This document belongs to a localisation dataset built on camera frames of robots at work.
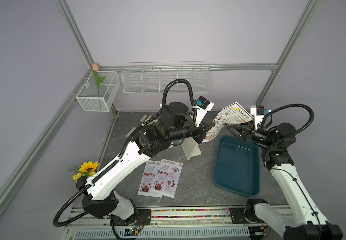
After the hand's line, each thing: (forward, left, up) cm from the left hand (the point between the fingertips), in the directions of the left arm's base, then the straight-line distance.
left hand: (214, 125), depth 54 cm
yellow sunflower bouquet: (-4, +54, -21) cm, 58 cm away
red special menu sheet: (+5, +30, -46) cm, 55 cm away
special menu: (-4, +21, -44) cm, 49 cm away
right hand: (+4, -7, -5) cm, 10 cm away
